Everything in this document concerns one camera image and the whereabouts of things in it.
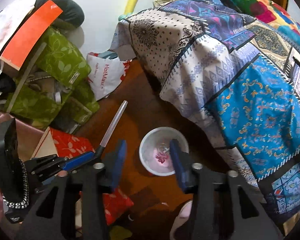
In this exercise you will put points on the clear plastic straw tube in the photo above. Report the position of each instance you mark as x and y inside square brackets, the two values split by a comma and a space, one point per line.
[113, 124]

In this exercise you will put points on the green leaf pattern bag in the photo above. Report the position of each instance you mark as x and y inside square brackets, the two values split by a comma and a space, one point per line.
[53, 85]

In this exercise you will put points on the blue patterned patchwork bedsheet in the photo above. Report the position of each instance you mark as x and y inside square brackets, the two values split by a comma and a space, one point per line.
[236, 78]

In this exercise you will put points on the dark grey cushion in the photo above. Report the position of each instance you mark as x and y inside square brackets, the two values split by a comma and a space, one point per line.
[72, 15]

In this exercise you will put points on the orange red box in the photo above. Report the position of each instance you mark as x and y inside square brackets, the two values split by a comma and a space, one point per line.
[29, 33]

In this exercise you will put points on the colourful patchwork fleece blanket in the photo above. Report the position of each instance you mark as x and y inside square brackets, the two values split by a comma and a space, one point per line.
[270, 13]

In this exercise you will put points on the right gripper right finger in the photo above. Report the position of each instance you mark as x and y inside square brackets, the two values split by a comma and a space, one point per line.
[186, 170]

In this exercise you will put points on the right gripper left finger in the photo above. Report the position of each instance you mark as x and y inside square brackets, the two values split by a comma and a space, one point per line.
[113, 164]

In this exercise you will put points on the pink slipper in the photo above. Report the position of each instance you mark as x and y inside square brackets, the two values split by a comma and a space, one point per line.
[181, 218]

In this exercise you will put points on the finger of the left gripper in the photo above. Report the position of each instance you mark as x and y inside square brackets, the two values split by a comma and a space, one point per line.
[78, 161]

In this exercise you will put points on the red plastic trash cup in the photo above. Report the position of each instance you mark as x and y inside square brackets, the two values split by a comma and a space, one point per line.
[154, 150]

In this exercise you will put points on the white HotMaxx plastic bag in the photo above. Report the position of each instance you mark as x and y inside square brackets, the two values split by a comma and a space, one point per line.
[107, 72]

